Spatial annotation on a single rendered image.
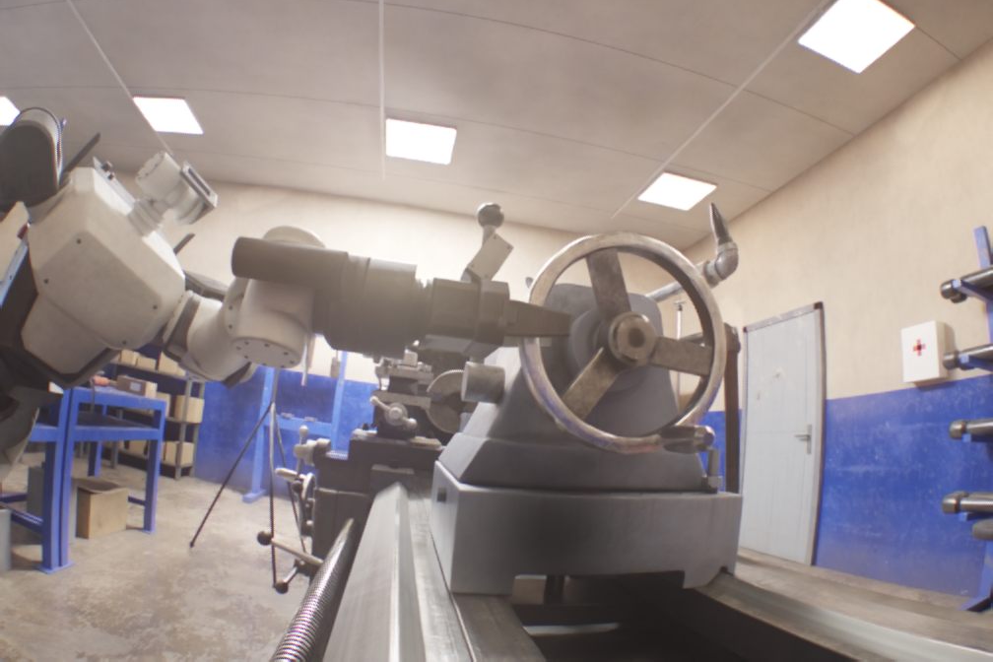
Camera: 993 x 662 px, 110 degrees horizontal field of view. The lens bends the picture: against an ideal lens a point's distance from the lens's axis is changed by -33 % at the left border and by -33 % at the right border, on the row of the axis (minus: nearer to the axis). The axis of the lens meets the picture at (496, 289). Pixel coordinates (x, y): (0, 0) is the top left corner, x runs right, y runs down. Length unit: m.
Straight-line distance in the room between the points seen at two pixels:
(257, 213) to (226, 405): 2.20
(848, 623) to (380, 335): 0.45
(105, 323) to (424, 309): 0.55
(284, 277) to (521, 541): 0.31
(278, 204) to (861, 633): 6.12
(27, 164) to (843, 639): 1.02
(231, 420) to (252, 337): 5.38
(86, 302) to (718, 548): 0.87
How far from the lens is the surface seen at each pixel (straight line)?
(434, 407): 2.00
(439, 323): 0.42
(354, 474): 1.32
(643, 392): 0.59
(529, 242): 6.04
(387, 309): 0.42
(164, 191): 0.84
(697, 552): 0.57
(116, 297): 0.83
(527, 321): 0.44
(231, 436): 5.81
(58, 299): 0.82
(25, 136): 0.80
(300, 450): 1.47
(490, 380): 0.56
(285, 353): 0.44
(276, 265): 0.42
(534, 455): 0.53
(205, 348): 0.61
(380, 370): 1.45
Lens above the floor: 0.99
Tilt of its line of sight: 16 degrees up
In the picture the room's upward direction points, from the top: 6 degrees clockwise
